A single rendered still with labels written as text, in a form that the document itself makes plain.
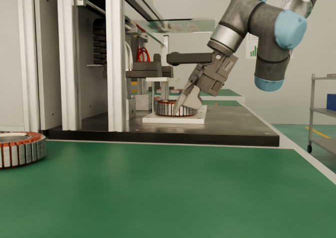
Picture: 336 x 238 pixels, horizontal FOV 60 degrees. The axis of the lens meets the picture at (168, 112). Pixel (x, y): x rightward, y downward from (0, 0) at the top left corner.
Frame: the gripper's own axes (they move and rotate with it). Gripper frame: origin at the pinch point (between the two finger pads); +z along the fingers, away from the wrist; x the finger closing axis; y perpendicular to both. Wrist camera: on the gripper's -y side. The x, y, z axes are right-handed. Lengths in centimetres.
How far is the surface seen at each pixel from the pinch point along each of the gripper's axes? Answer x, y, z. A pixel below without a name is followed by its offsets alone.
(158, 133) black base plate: -19.9, 0.6, 2.5
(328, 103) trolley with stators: 275, 131, -54
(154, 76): -3.5, -8.6, -5.4
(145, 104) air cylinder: 20.4, -10.9, 6.5
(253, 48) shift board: 532, 43, -105
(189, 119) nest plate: -7.5, 4.6, -1.1
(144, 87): 23.7, -14.8, 2.2
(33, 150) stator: -38.1, -12.8, 9.8
